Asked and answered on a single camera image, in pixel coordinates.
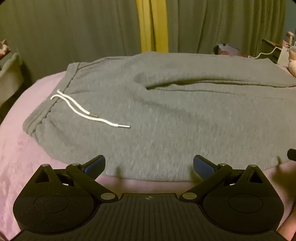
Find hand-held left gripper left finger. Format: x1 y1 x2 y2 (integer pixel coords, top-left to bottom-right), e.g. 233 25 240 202
35 155 118 202

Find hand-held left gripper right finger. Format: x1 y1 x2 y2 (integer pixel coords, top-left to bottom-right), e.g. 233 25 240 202
181 155 263 202

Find grey sweatpants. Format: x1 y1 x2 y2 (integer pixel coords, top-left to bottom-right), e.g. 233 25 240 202
22 51 296 182

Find pink plush blanket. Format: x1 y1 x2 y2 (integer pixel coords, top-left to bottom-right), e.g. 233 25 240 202
0 62 296 241

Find white paper bag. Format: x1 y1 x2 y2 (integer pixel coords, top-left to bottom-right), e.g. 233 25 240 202
277 45 292 66

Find dark wooden furniture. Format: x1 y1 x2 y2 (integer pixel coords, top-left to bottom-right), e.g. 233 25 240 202
262 38 288 64

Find grey-green curtain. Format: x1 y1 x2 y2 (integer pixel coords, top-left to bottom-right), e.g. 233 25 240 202
0 0 296 75

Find yellow curtain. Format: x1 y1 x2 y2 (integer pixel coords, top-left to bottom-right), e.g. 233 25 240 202
135 0 169 55

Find pink floral item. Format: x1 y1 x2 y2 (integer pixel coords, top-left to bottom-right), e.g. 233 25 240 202
0 39 11 57

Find white drawstring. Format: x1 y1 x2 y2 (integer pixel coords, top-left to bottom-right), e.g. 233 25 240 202
50 89 131 129

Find white cable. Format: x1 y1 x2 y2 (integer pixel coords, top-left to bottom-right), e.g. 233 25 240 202
248 46 281 58

